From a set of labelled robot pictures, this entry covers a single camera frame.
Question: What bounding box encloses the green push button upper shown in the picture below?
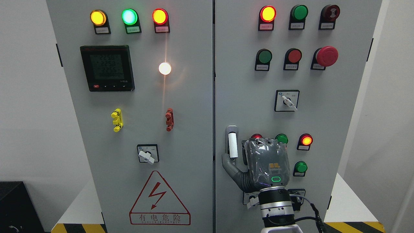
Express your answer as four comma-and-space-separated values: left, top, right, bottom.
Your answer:
255, 49, 272, 72

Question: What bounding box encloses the red push button upper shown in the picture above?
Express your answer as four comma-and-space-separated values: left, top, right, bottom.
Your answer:
283, 48, 302, 71

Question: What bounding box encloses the cabinet door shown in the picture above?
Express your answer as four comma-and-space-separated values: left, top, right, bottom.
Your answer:
47, 0, 214, 233
215, 0, 382, 233

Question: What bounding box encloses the left door selector switch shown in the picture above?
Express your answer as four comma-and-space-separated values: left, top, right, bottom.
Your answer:
136, 144, 159, 165

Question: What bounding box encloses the black box lower left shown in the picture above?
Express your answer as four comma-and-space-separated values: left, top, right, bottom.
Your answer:
0, 181, 44, 233

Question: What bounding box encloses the right cabinet door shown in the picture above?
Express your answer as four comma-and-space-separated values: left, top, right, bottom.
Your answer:
215, 0, 382, 233

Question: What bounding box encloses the black knob selector switch bottom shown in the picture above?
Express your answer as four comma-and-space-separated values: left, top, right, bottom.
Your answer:
288, 189, 306, 211

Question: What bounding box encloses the dark red buzzer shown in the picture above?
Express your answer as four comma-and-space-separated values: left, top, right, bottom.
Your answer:
319, 5, 340, 30

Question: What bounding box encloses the red emergency stop button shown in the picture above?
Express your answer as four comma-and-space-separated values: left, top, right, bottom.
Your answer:
310, 46, 339, 71

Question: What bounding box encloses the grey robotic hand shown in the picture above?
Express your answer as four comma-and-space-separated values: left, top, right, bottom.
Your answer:
222, 138, 290, 193

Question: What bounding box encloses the green light middle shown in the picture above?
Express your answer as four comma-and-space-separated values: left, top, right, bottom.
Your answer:
275, 134, 289, 144

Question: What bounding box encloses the red electric danger sign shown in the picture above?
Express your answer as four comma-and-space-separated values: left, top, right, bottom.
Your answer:
129, 171, 191, 225

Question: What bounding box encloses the green push button lower right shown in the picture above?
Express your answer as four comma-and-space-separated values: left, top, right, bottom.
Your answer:
293, 161, 309, 177

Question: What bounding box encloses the red lit light top right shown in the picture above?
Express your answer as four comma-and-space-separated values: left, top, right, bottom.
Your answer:
258, 5, 277, 31

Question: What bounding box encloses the red lit indicator light left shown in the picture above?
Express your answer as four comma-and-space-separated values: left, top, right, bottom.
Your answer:
152, 8, 170, 33

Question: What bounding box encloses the red terminal clip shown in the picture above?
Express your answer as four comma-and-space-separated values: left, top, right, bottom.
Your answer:
165, 108, 174, 132

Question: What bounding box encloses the white knob selector switch bottom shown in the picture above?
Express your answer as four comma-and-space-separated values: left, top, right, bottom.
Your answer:
243, 192, 260, 209

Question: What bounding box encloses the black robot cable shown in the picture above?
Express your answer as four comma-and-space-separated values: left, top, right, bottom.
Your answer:
289, 194, 326, 233

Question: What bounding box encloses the yellow terminal clip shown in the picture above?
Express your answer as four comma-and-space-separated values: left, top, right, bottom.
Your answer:
111, 108, 123, 132

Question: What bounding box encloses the silver door handle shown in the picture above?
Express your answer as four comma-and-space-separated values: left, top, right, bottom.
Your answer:
225, 125, 238, 160

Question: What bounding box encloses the yellow indicator light top left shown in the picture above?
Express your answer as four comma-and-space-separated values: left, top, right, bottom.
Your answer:
90, 9, 111, 35

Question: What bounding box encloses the left cabinet door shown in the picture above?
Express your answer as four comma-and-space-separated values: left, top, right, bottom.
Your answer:
47, 0, 214, 233

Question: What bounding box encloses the white lit indicator light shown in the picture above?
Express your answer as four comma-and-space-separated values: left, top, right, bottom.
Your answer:
158, 62, 172, 75

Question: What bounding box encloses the red lit light middle left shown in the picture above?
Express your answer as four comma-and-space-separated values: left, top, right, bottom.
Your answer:
250, 134, 263, 140

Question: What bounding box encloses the green light top right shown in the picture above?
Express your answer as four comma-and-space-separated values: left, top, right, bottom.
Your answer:
289, 5, 309, 30

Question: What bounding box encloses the green lit indicator light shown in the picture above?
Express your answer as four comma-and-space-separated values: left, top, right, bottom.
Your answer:
121, 8, 142, 34

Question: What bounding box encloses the green push button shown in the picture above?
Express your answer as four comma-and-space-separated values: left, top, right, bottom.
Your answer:
293, 161, 309, 177
255, 49, 272, 72

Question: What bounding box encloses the red lit light middle right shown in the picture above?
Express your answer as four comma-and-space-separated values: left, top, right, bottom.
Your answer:
296, 134, 313, 151

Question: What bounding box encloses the upper right selector switch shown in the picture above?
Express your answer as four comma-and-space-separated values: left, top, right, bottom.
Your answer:
274, 90, 300, 112

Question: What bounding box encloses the black digital power meter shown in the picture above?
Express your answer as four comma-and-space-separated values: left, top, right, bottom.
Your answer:
80, 45, 135, 92

